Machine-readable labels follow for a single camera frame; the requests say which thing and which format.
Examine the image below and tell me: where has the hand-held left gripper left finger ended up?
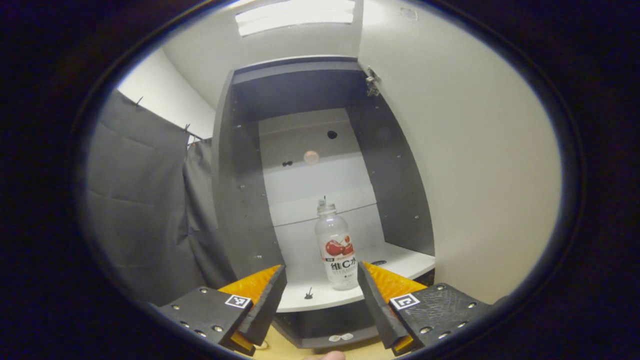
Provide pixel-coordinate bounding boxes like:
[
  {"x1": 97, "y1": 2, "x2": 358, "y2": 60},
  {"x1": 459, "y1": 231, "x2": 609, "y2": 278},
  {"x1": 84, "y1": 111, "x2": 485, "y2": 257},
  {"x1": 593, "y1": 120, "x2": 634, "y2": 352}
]
[{"x1": 157, "y1": 264, "x2": 288, "y2": 357}]

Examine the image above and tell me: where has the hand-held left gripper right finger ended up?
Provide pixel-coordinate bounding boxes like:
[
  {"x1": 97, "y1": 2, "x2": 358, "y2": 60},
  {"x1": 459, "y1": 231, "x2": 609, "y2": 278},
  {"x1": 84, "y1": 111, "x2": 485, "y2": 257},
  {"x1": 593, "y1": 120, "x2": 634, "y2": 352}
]
[{"x1": 356, "y1": 261, "x2": 496, "y2": 357}]

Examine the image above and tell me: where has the clear bottle red label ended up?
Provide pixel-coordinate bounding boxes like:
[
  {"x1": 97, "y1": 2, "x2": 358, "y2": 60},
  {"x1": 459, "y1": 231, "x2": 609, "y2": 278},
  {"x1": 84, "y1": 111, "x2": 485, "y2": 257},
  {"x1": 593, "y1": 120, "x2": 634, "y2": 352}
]
[{"x1": 314, "y1": 199, "x2": 360, "y2": 291}]

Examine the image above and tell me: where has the dark grey cabinet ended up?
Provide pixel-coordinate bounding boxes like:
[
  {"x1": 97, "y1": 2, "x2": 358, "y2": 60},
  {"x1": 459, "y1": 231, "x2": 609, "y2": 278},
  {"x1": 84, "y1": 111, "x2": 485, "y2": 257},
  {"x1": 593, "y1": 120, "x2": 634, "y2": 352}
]
[{"x1": 212, "y1": 55, "x2": 436, "y2": 350}]

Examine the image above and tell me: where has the black backdrop cloth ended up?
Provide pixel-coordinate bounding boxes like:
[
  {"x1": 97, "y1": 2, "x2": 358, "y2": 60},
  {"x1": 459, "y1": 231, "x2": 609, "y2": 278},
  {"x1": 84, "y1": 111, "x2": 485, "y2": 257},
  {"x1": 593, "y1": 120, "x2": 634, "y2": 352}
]
[{"x1": 85, "y1": 89, "x2": 236, "y2": 307}]

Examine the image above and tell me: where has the ceiling light panel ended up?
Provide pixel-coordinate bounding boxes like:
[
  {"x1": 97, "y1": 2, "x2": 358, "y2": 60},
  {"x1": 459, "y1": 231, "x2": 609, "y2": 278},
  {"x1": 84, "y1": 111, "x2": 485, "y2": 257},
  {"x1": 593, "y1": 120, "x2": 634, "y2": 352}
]
[{"x1": 235, "y1": 0, "x2": 357, "y2": 37}]

